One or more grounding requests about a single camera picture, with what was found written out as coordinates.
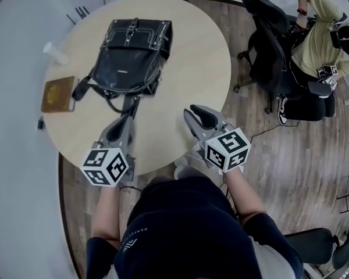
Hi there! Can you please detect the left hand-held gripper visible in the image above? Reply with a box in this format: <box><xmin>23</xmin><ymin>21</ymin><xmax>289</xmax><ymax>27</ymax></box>
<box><xmin>80</xmin><ymin>116</ymin><xmax>137</xmax><ymax>188</ymax></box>

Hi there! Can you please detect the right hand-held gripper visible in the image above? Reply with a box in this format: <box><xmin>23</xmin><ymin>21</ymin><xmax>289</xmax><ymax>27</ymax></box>
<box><xmin>183</xmin><ymin>104</ymin><xmax>252</xmax><ymax>173</ymax></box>

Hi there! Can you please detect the black leather backpack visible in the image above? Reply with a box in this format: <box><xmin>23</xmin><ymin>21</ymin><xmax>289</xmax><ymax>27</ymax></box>
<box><xmin>72</xmin><ymin>17</ymin><xmax>174</xmax><ymax>119</ymax></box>

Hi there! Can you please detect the person's left forearm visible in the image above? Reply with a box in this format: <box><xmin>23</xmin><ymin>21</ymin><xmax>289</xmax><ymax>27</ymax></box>
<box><xmin>91</xmin><ymin>184</ymin><xmax>122</xmax><ymax>243</ymax></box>

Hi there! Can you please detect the person's right forearm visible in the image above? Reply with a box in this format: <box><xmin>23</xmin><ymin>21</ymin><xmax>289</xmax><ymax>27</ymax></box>
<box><xmin>223</xmin><ymin>167</ymin><xmax>267</xmax><ymax>218</ymax></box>

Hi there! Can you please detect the person's right leg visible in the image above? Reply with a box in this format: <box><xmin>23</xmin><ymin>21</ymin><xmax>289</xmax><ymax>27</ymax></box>
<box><xmin>174</xmin><ymin>155</ymin><xmax>206</xmax><ymax>180</ymax></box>

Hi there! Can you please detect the brown hardcover book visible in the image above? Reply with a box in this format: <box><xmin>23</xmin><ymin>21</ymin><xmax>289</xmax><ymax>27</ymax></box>
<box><xmin>40</xmin><ymin>76</ymin><xmax>76</xmax><ymax>113</ymax></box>

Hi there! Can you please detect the white paper cup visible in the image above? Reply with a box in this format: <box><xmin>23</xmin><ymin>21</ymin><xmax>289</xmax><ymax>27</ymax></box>
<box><xmin>42</xmin><ymin>41</ymin><xmax>69</xmax><ymax>65</ymax></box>

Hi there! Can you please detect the person's torso in navy shirt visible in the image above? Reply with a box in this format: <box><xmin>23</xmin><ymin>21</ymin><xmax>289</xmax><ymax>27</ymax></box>
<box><xmin>86</xmin><ymin>176</ymin><xmax>305</xmax><ymax>279</ymax></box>

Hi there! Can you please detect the white router with black antennas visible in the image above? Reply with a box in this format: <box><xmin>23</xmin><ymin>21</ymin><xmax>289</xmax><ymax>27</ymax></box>
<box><xmin>65</xmin><ymin>6</ymin><xmax>90</xmax><ymax>25</ymax></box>

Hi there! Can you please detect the black mesh office chair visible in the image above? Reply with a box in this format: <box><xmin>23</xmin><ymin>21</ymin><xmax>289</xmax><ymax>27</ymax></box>
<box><xmin>331</xmin><ymin>234</ymin><xmax>349</xmax><ymax>270</ymax></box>
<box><xmin>283</xmin><ymin>227</ymin><xmax>340</xmax><ymax>266</ymax></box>

